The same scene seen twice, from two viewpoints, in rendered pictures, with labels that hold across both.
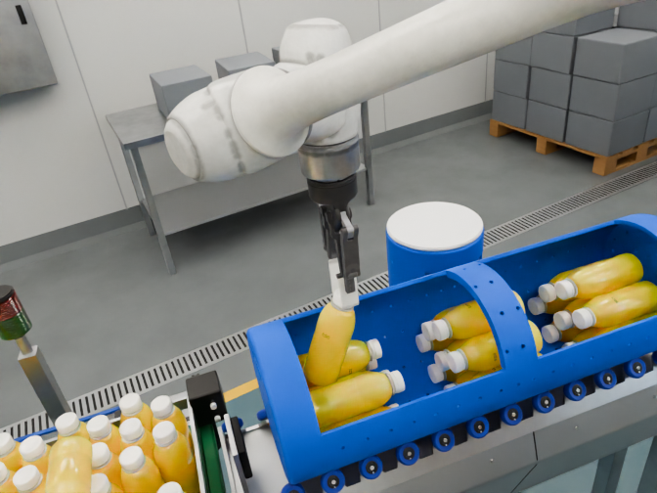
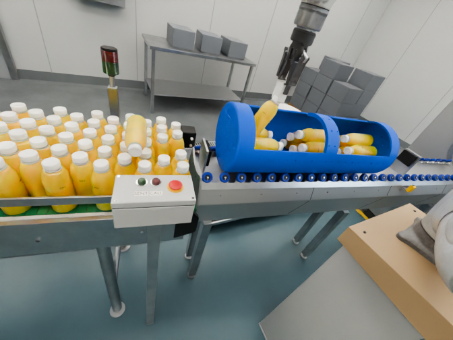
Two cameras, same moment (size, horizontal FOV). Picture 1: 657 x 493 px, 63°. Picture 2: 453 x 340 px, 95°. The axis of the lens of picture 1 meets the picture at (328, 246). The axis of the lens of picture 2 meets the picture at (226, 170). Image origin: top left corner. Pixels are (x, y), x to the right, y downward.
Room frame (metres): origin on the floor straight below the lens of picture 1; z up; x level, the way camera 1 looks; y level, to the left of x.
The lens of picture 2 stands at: (-0.06, 0.25, 1.51)
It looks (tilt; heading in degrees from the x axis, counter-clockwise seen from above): 37 degrees down; 349
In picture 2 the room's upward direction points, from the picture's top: 17 degrees clockwise
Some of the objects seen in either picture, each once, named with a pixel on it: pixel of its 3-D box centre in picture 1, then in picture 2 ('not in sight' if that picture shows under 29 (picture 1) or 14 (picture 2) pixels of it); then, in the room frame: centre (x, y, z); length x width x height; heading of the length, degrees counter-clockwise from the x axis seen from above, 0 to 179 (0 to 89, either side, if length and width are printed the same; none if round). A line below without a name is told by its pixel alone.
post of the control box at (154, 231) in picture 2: not in sight; (151, 284); (0.34, 0.34, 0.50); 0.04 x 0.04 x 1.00; 15
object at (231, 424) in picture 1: (240, 454); (204, 156); (0.67, 0.21, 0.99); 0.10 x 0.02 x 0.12; 15
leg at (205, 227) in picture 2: not in sight; (197, 251); (0.62, 0.13, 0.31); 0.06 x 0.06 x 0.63; 15
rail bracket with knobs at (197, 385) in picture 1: (207, 402); (187, 138); (0.86, 0.31, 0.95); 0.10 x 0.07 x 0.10; 15
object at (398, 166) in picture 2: not in sight; (404, 162); (1.02, -1.07, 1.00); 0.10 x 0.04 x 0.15; 15
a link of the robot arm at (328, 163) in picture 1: (328, 155); (309, 19); (0.74, -0.02, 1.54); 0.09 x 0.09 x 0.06
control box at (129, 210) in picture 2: not in sight; (155, 199); (0.34, 0.34, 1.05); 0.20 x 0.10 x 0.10; 105
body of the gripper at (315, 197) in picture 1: (333, 200); (299, 45); (0.74, -0.02, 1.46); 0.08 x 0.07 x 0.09; 15
